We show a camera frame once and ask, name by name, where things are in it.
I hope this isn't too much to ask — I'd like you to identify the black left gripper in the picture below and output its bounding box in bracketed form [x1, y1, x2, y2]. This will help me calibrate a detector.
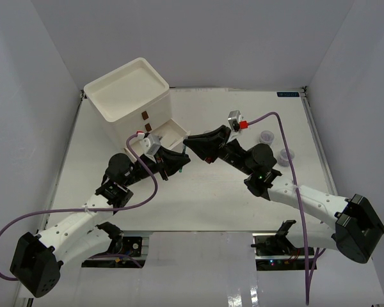
[123, 145, 190, 187]

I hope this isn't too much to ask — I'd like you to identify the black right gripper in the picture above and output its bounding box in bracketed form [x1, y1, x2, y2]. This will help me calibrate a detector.
[184, 125, 255, 176]

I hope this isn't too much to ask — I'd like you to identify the green gel pen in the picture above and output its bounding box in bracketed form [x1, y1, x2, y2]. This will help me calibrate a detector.
[179, 145, 186, 173]

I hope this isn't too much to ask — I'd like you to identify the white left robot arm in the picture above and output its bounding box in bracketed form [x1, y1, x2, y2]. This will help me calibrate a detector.
[10, 148, 190, 298]

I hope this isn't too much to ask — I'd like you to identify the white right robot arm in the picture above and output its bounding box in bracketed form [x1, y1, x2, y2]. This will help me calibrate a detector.
[183, 125, 384, 264]

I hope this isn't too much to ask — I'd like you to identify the clear paper clip jar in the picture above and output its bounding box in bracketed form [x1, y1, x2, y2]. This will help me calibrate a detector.
[277, 148, 295, 167]
[259, 130, 275, 145]

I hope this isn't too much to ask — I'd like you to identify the white drawer cabinet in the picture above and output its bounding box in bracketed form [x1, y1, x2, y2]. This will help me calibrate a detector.
[84, 58, 172, 150]

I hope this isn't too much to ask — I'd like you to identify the blue table label sticker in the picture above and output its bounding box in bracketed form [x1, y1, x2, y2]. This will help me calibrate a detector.
[276, 91, 300, 97]

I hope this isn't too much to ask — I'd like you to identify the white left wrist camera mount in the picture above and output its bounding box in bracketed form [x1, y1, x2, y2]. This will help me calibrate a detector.
[137, 131, 161, 159]

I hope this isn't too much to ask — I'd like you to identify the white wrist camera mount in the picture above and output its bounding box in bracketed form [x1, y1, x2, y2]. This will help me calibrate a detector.
[228, 110, 249, 142]
[137, 131, 161, 159]

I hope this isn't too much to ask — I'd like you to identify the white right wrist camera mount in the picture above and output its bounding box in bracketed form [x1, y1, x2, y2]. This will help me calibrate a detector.
[228, 110, 249, 142]

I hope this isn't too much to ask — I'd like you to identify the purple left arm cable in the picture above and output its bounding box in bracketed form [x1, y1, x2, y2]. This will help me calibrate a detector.
[0, 131, 159, 281]

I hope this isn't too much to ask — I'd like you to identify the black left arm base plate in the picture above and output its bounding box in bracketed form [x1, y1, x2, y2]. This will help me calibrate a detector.
[84, 235, 143, 260]

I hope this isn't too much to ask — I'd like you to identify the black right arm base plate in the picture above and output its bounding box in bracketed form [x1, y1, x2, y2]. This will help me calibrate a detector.
[251, 220, 305, 262]

